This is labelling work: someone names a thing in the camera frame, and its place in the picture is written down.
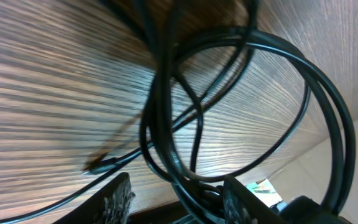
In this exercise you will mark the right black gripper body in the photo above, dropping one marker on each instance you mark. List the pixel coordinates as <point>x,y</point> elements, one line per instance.
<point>304,210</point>

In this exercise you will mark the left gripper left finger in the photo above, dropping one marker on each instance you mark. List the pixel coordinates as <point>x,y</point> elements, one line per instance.
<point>109,205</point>

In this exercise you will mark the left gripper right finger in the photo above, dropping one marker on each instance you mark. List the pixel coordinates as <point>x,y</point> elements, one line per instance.
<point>241,206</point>

